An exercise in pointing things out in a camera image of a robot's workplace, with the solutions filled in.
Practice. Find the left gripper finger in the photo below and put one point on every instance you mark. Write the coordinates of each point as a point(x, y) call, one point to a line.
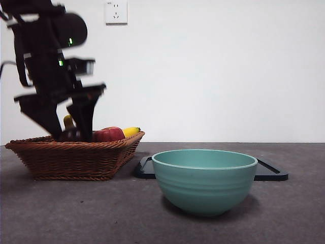
point(43, 114)
point(85, 117)

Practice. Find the dark purple plum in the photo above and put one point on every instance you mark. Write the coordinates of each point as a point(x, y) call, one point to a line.
point(71, 135)

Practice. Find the teal ribbed bowl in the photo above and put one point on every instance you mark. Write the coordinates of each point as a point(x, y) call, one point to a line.
point(203, 188)

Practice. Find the yellow banana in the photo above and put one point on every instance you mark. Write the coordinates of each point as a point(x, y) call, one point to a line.
point(68, 122)

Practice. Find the red apple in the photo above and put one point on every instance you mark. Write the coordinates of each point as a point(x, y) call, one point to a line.
point(109, 134)

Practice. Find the brown wicker basket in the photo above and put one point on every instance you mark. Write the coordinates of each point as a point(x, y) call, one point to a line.
point(71, 160)

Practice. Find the black rectangular tray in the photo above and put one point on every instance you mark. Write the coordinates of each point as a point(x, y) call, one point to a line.
point(144, 173)

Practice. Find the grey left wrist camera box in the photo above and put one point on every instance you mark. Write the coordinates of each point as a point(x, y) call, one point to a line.
point(81, 66)

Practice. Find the white wall socket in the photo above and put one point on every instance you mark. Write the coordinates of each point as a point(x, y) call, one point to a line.
point(116, 12)

